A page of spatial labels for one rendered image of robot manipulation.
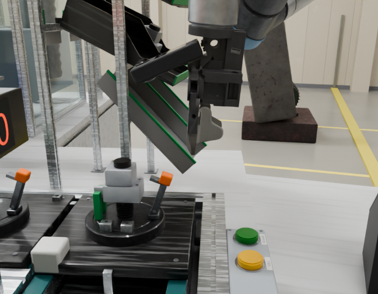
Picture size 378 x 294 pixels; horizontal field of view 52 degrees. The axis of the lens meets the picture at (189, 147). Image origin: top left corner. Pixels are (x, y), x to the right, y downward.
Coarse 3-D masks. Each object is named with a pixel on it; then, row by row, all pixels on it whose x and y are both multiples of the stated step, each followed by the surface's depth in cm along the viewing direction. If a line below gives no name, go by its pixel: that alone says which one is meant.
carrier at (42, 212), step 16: (0, 192) 82; (0, 208) 71; (16, 208) 69; (32, 208) 76; (48, 208) 76; (64, 208) 76; (0, 224) 66; (16, 224) 68; (32, 224) 70; (48, 224) 70; (0, 240) 65; (16, 240) 65; (32, 240) 65; (0, 256) 60; (16, 256) 60
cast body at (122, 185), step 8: (120, 160) 65; (128, 160) 65; (112, 168) 65; (120, 168) 64; (128, 168) 65; (112, 176) 64; (120, 176) 64; (128, 176) 64; (136, 176) 68; (104, 184) 66; (112, 184) 65; (120, 184) 65; (128, 184) 65; (136, 184) 66; (104, 192) 65; (112, 192) 65; (120, 192) 65; (128, 192) 65; (136, 192) 65; (104, 200) 66; (112, 200) 66; (120, 200) 66; (128, 200) 65; (136, 200) 65
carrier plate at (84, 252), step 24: (72, 216) 73; (168, 216) 72; (192, 216) 73; (72, 240) 65; (168, 240) 65; (72, 264) 59; (96, 264) 58; (120, 264) 58; (144, 264) 58; (168, 264) 58
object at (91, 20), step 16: (80, 0) 80; (96, 0) 92; (64, 16) 82; (80, 16) 81; (96, 16) 80; (112, 16) 80; (128, 16) 92; (80, 32) 82; (96, 32) 82; (112, 32) 81; (128, 32) 93; (144, 32) 92; (112, 48) 82; (128, 48) 81; (144, 48) 93; (176, 80) 81
